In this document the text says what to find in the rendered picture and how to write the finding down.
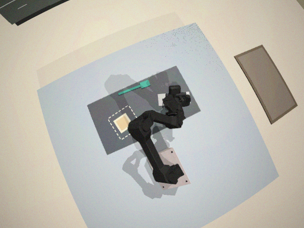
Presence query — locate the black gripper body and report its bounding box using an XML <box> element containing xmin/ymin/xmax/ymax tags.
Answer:
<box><xmin>169</xmin><ymin>85</ymin><xmax>182</xmax><ymax>106</ymax></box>

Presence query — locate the cream square tile with dark centre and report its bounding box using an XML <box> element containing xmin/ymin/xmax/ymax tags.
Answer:
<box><xmin>114</xmin><ymin>114</ymin><xmax>130</xmax><ymax>133</ymax></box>

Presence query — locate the dark grey rectangular mat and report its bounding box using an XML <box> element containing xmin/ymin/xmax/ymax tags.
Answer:
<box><xmin>87</xmin><ymin>66</ymin><xmax>200</xmax><ymax>154</ymax></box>

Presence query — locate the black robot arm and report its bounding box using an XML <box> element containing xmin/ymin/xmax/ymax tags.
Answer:
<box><xmin>128</xmin><ymin>94</ymin><xmax>191</xmax><ymax>184</ymax></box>

